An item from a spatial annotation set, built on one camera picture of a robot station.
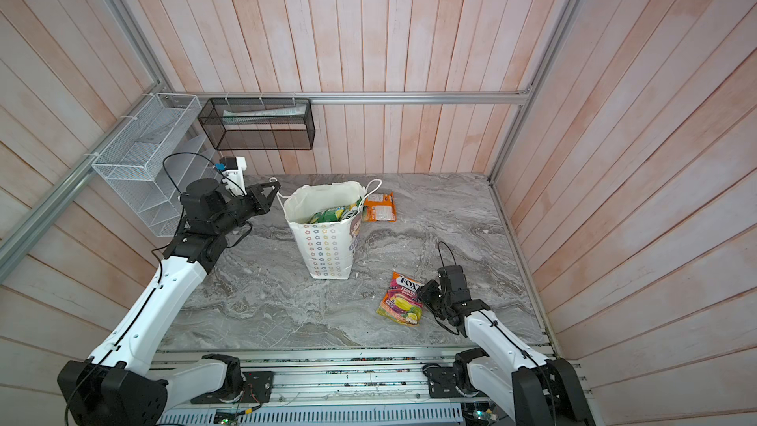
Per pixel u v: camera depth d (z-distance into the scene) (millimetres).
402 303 852
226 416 721
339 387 747
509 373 477
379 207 1073
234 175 636
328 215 896
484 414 701
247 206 633
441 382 731
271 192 709
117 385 368
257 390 733
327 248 815
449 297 685
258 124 1036
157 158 684
